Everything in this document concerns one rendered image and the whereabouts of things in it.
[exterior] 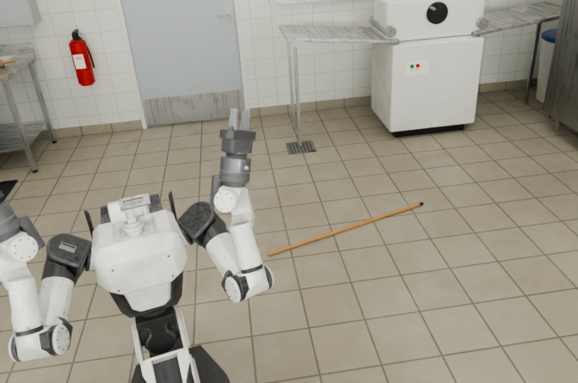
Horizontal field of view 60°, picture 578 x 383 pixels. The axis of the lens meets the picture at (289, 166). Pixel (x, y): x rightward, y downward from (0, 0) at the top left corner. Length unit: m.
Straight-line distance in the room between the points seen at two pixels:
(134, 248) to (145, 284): 0.13
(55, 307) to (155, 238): 0.32
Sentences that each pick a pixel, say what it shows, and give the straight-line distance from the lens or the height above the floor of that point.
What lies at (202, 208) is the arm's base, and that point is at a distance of 1.64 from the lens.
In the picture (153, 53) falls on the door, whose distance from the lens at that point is 5.15.
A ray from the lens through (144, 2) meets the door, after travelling 5.06.
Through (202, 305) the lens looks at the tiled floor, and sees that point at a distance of 2.98.
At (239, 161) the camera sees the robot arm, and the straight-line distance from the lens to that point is 1.43.
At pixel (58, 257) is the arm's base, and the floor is 1.11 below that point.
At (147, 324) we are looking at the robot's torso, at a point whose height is 0.78.
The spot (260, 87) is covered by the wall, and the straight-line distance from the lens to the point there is 5.21.
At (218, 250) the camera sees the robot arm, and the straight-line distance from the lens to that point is 1.59.
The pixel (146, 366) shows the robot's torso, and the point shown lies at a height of 0.67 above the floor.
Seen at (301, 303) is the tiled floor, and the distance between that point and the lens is 2.91.
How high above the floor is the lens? 1.99
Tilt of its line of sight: 28 degrees down
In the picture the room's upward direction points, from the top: 4 degrees counter-clockwise
